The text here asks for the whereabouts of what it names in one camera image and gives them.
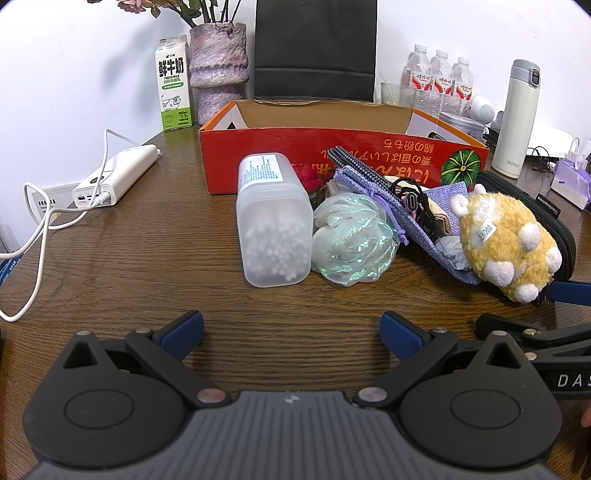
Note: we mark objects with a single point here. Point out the clear plastic cup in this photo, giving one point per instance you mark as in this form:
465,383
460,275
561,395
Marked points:
392,94

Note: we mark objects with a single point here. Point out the purple ceramic vase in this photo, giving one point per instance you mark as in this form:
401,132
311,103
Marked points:
217,69

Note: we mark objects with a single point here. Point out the purple tissue pack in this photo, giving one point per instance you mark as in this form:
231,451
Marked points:
572,184

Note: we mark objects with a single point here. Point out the crumpled white tissue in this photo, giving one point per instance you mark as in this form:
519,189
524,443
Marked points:
451,253

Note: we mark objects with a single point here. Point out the purple woven cloth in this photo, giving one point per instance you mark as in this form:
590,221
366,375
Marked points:
450,191

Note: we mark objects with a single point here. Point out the wooden desktop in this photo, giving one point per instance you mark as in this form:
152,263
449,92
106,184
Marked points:
138,258

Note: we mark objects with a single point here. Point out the round metal tin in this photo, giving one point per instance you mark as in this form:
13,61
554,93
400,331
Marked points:
461,125

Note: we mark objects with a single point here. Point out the yellow plush toy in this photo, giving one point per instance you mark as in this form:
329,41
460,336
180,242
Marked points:
503,240

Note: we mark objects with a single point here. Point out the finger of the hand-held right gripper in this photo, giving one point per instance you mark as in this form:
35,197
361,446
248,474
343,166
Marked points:
572,293
531,336

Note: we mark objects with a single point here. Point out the frosted cotton swab container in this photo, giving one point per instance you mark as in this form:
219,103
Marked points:
272,221

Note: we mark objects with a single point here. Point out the iridescent plastic bag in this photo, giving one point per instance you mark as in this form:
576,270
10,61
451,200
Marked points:
351,244

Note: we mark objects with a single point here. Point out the white power bank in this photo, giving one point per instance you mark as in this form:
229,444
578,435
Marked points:
120,173

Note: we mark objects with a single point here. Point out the person's right hand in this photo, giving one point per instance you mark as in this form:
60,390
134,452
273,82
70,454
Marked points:
587,417

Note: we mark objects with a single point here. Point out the red artificial flower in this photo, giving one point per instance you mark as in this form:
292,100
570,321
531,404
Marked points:
308,177

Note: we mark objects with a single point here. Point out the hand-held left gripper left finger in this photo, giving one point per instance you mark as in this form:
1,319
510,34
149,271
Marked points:
185,328

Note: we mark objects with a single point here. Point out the red cardboard box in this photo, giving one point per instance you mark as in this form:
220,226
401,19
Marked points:
277,152

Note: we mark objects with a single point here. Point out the black zip case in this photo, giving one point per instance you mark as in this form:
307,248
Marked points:
549,207

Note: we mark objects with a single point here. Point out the purple fabric pouch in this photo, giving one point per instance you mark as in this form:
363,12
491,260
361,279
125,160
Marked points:
369,189

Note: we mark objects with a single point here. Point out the beige flat object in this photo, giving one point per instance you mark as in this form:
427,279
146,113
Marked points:
442,219

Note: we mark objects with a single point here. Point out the black paper bag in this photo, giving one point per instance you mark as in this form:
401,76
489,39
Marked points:
314,46

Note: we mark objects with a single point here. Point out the white paper bag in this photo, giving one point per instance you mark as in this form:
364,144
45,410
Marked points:
582,152

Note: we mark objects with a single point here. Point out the clear water bottle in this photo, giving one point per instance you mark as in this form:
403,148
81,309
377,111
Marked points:
463,87
439,81
415,74

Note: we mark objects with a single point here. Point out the white round speaker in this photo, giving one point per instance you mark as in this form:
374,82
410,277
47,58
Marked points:
482,108

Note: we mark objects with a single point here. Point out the blue box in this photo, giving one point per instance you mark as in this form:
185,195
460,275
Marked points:
9,270

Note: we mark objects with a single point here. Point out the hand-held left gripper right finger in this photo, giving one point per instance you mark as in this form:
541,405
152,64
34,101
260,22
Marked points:
398,332

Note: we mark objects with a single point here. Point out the green white milk carton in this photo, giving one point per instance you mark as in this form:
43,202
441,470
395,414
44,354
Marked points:
173,87

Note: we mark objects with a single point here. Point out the white thermos bottle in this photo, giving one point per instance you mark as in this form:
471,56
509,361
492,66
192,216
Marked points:
515,124

